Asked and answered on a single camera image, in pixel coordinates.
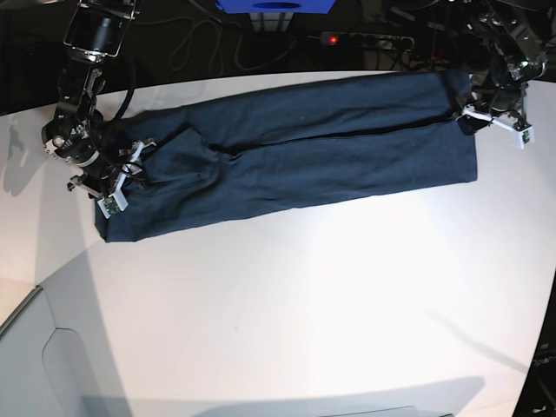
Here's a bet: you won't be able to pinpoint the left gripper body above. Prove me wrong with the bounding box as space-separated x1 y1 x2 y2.
456 83 533 149

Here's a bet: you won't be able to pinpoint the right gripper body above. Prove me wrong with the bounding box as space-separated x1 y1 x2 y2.
66 138 156 217

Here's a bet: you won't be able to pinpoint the dark blue T-shirt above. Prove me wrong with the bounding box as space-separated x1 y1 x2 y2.
95 69 478 242

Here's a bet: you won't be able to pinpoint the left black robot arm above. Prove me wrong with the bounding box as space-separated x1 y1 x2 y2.
456 1 555 149

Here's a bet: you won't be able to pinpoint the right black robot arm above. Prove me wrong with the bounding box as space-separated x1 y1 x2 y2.
42 1 155 218

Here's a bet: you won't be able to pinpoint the black power strip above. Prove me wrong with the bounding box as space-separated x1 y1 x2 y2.
319 31 415 51

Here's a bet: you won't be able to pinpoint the blue box on stand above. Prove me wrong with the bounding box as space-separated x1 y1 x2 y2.
215 0 335 14

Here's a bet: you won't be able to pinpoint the grey cable loops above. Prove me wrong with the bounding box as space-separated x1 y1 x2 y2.
168 12 305 73

